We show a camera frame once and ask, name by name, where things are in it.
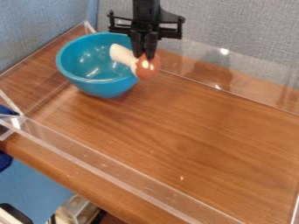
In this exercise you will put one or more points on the black object bottom left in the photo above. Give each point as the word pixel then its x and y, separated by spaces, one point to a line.
pixel 13 216

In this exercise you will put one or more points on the blue plastic bowl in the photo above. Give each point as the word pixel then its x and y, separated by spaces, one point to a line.
pixel 85 63

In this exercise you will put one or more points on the clear acrylic barrier frame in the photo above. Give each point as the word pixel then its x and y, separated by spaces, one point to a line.
pixel 194 148

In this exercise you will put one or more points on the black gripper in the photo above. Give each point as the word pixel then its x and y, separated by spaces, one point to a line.
pixel 166 27

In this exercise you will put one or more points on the brown toy mushroom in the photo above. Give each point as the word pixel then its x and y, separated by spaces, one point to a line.
pixel 145 68

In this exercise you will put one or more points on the metal bracket under table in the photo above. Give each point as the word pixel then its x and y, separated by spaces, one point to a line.
pixel 75 211

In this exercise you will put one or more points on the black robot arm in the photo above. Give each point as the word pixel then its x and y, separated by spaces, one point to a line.
pixel 146 11

